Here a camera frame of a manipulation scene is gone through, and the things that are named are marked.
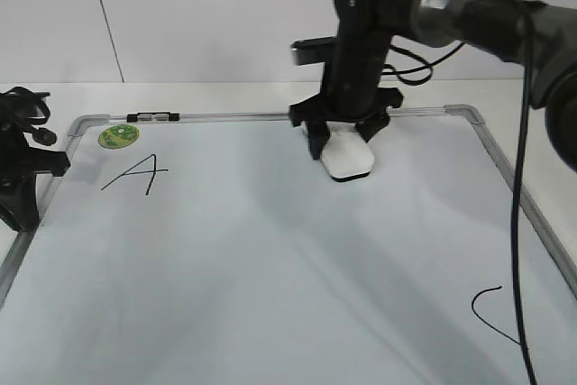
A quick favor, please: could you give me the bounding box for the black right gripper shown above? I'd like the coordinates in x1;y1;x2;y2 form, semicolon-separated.
288;26;403;160

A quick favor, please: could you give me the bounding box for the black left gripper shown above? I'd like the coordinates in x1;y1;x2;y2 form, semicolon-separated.
1;87;70;232

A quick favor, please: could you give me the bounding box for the white whiteboard eraser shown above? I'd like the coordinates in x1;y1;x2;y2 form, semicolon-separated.
320;128;375;182

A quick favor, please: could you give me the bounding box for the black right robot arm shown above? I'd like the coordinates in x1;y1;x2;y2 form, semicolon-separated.
288;0;576;167

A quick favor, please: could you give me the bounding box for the round green magnet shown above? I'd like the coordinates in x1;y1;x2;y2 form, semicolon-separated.
97;124;140;150

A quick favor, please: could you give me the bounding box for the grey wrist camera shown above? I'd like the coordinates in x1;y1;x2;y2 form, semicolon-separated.
290;37;335;66

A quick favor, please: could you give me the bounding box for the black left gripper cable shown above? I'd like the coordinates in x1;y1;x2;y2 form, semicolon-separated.
0;86;59;146

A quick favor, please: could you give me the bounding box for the white board with aluminium frame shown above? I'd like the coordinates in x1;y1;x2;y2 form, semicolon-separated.
0;104;577;385

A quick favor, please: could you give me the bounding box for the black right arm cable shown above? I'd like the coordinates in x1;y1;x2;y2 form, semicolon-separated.
382;0;549;385

